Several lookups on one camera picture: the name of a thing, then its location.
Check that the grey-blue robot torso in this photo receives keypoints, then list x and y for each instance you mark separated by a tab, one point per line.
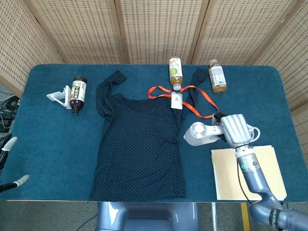
144	216

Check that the metal table leg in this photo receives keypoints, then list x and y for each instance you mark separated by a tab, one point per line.
214	216

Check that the beige notebook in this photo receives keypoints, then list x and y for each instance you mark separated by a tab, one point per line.
226	173

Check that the navy polka dot shirt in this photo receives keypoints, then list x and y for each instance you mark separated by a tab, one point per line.
139	149

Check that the white label yellow tea bottle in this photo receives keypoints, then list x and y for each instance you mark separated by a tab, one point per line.
217	79

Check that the white folding phone stand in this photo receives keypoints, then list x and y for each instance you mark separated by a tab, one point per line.
65	98

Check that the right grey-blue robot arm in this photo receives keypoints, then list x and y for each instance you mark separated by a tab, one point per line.
255	175

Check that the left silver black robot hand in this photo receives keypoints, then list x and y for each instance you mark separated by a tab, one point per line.
9	144

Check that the dark tea bottle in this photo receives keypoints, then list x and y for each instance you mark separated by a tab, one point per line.
78	93

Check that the pear label juice bottle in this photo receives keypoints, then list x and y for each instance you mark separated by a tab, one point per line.
175	72

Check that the woven wooden folding screen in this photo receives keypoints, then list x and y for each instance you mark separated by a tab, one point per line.
156	29

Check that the white ID badge holder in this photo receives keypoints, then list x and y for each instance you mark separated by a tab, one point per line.
176	101

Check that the yellow table leg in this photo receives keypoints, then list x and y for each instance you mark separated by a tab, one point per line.
245	216

